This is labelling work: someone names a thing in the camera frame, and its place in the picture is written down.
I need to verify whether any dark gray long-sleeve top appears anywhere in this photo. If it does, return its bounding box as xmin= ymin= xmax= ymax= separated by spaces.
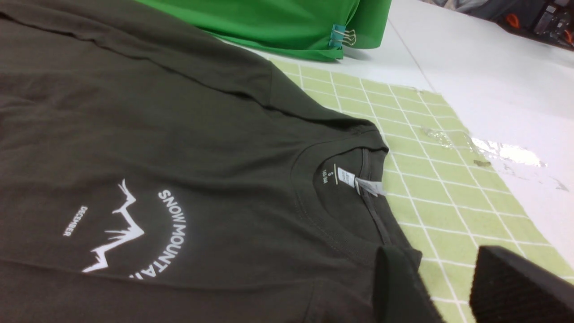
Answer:
xmin=1 ymin=0 xmax=412 ymax=323

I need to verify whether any clear tape patch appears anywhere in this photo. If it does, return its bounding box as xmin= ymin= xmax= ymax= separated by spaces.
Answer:
xmin=420 ymin=126 xmax=573 ymax=192

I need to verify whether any teal binder clip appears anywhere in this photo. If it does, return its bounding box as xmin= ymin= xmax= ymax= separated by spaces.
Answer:
xmin=328 ymin=24 xmax=357 ymax=48

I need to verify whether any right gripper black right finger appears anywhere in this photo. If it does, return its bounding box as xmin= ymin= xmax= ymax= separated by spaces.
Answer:
xmin=469 ymin=245 xmax=574 ymax=323

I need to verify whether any dark background equipment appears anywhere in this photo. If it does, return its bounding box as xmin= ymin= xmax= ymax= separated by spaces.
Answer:
xmin=426 ymin=0 xmax=574 ymax=51

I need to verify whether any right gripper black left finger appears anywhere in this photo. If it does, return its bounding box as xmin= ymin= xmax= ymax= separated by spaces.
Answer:
xmin=373 ymin=246 xmax=444 ymax=323

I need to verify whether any green checkered table cloth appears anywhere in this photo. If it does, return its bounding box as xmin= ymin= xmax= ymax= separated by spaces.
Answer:
xmin=271 ymin=58 xmax=573 ymax=323

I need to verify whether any green backdrop cloth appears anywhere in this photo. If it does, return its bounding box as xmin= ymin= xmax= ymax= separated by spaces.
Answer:
xmin=142 ymin=0 xmax=391 ymax=62

